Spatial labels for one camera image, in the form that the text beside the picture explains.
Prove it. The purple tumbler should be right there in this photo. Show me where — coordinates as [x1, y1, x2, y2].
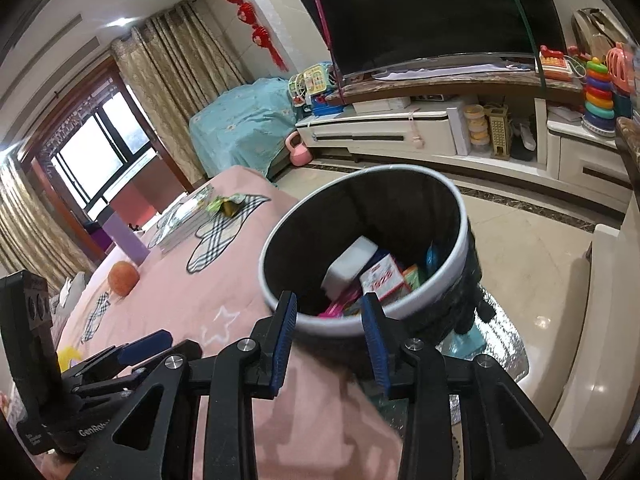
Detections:
[101, 210, 151, 266]

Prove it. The beige patterned curtain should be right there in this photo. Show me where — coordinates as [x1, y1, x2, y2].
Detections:
[0, 152, 96, 281]
[110, 0, 251, 186]

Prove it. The blue covered sofa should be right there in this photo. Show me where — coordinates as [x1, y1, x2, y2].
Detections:
[189, 77, 301, 181]

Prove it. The pink snack wrapper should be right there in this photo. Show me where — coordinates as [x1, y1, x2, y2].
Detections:
[317, 290, 363, 318]

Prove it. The beige bag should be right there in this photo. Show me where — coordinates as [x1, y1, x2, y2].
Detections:
[570, 7, 628, 61]

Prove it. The red toy phone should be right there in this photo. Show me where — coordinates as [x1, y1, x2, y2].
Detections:
[537, 45, 583, 81]

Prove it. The white television cabinet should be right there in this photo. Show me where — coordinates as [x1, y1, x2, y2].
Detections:
[295, 72, 636, 216]

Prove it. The white set-top box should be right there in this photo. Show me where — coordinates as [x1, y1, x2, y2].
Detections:
[352, 97, 416, 113]

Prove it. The teal box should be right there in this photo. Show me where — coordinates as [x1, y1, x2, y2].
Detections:
[442, 330, 486, 361]

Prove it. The red heart hanging decoration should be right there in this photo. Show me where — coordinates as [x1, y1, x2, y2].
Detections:
[214, 0, 288, 72]

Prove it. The white rectangular block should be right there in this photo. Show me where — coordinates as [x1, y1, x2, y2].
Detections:
[322, 236, 378, 295]

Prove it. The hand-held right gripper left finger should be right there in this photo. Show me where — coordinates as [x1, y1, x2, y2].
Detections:
[65, 290, 299, 480]

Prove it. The toy activity cube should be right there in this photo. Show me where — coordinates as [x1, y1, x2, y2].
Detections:
[287, 62, 338, 103]

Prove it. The black white-rimmed trash bin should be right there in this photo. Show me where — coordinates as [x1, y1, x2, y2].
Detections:
[258, 164, 496, 361]

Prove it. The stack of yellow containers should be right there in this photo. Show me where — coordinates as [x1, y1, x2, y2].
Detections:
[464, 104, 490, 150]

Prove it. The pink cabinet safety strap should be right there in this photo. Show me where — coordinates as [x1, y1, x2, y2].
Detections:
[407, 110, 426, 150]

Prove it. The orange fruit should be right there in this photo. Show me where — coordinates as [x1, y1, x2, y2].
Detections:
[108, 261, 140, 297]

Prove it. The white chair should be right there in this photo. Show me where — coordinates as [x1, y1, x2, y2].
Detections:
[515, 222, 640, 480]

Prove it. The red and white small box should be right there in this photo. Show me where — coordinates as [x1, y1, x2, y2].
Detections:
[359, 252, 407, 303]

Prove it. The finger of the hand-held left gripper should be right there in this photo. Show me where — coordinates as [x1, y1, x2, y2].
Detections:
[77, 329, 173, 376]
[70, 339, 203, 401]

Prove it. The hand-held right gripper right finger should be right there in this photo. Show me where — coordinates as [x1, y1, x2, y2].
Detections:
[360, 292, 588, 480]

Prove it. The pink kettlebell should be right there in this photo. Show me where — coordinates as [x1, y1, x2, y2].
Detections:
[285, 131, 315, 167]

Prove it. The beige grater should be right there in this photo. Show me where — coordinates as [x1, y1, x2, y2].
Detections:
[487, 105, 513, 161]

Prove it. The green snack wrapper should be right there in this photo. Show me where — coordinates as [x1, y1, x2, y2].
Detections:
[206, 194, 246, 217]

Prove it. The pink plastic toy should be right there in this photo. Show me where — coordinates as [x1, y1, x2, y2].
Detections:
[605, 42, 636, 96]

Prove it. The silver foil mat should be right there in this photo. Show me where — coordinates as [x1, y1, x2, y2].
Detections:
[440, 285, 531, 426]

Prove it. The rainbow stacking ring toy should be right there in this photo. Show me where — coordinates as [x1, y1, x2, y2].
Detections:
[580, 57, 618, 136]

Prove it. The blue toy box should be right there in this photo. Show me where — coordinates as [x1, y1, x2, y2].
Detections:
[310, 97, 346, 118]

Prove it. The black television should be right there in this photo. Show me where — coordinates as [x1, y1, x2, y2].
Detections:
[292, 0, 548, 83]

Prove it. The balcony window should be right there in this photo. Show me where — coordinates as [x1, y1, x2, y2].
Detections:
[42, 92, 156, 216]

